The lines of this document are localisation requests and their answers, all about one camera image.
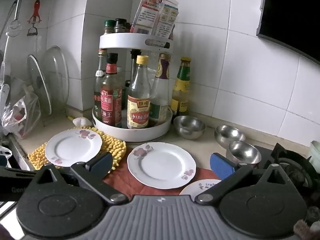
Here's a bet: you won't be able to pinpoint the steel sink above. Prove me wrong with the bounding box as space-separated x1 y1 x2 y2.
0 135 34 172

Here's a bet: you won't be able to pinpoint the red handled peeler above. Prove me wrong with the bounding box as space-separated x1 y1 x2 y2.
27 0 42 37

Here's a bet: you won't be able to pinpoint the hanging metal utensil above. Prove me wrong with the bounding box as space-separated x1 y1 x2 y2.
5 0 23 37

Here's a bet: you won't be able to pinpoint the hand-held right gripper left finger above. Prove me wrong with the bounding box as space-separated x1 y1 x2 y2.
26 152 129 205

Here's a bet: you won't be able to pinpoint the white pink seasoning packet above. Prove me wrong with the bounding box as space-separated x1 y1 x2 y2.
130 0 163 34

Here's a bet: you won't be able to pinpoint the glass pot lid black knob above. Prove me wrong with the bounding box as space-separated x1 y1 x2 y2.
27 54 52 115

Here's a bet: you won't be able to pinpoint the green cap spice jar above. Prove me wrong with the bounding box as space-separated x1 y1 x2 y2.
104 19 115 35

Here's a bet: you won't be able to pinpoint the white yellow seasoning packet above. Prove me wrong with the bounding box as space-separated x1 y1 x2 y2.
154 1 180 38

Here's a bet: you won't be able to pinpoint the crumpled clear plastic bag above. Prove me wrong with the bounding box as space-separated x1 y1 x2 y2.
0 145 13 168

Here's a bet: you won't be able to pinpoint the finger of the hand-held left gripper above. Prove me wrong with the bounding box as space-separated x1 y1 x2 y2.
0 166 36 181

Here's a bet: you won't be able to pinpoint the white kitchen utensil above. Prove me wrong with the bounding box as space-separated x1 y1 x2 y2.
0 60 12 108

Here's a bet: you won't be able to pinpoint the large glass pot lid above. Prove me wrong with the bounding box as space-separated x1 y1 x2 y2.
41 45 70 108

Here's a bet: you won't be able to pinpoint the black range hood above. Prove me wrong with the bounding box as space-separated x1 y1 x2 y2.
256 0 320 64

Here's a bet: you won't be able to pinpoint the black gas stove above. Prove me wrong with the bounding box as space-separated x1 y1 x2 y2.
254 142 320 228

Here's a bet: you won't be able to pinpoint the red label soy sauce bottle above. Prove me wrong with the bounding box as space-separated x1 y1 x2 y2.
101 53 123 128

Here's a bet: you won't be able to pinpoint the white two-tier condiment rack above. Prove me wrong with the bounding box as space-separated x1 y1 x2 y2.
92 33 173 142

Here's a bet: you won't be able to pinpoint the clear plastic bag red contents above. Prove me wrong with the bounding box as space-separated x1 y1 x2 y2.
1 85 42 139

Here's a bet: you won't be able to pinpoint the garlic bulb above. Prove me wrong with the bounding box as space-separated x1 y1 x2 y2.
72 117 92 128

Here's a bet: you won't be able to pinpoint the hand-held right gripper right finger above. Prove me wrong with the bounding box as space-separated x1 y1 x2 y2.
195 152 295 205

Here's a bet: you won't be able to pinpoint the red-brown cloth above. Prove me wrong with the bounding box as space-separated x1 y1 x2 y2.
102 146 222 198

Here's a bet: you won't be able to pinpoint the stainless steel bowl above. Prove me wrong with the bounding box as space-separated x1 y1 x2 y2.
173 116 206 140
214 125 246 148
226 141 262 167

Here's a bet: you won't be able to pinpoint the yellow cap vinegar bottle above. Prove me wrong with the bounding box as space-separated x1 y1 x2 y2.
127 55 151 130

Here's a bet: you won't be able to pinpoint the yellow chenille mat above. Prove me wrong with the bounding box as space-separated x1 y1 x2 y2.
27 127 127 172

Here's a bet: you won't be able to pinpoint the dark cap spice jar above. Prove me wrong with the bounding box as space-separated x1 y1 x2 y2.
114 18 127 33

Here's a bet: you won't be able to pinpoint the white container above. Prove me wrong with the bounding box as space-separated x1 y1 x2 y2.
309 140 320 164

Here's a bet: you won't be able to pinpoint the white floral plate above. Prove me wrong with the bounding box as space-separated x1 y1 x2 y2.
45 128 103 167
179 179 222 196
127 142 197 190

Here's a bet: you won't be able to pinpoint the green bottle yellow label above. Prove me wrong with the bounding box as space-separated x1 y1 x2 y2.
171 57 192 117

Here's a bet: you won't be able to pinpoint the clear bottle purple label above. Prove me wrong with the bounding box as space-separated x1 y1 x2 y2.
149 53 172 126

